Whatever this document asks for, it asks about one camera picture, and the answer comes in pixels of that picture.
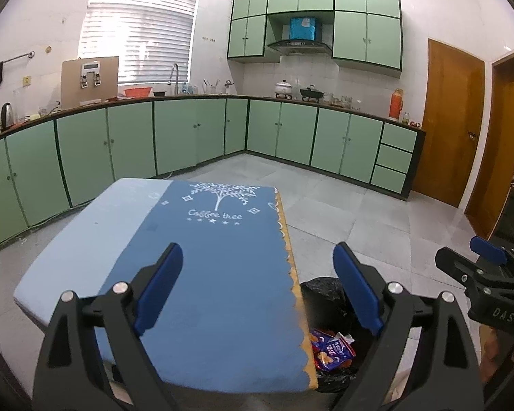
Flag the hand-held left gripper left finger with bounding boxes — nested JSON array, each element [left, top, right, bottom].
[[33, 242, 185, 411]]

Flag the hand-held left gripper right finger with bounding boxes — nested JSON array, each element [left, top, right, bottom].
[[333, 242, 485, 411]]

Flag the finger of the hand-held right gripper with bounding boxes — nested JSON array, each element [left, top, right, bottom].
[[435, 246, 500, 292], [470, 235, 514, 271]]

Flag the black trash bag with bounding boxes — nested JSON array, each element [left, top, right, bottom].
[[300, 277, 371, 395]]

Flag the blue snack packet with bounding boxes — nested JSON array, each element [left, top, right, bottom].
[[310, 329, 356, 372]]

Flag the wooden table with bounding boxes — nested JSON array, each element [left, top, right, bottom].
[[275, 188, 320, 390]]

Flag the dark blue scalloped table mat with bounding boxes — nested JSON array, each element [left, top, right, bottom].
[[98, 180, 313, 395]]

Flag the light blue table pad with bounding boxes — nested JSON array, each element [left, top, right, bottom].
[[14, 178, 174, 364]]

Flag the green drawer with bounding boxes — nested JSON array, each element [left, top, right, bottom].
[[376, 145, 414, 176], [380, 123, 418, 152], [370, 166, 408, 194]]

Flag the wooden door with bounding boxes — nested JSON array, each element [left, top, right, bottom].
[[465, 49, 514, 240], [411, 38, 486, 208]]

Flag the green base cabinets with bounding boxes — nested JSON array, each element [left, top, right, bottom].
[[0, 96, 426, 249]]

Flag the orange thermos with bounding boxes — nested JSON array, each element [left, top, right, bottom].
[[389, 88, 404, 121]]

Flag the range hood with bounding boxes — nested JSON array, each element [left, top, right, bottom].
[[266, 38, 332, 56]]

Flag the white window blind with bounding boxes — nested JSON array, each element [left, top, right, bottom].
[[78, 0, 200, 88]]

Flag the green wall cabinets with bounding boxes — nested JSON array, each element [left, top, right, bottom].
[[227, 0, 403, 78]]

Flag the metal towel rail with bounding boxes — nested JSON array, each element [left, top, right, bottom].
[[0, 51, 36, 71]]

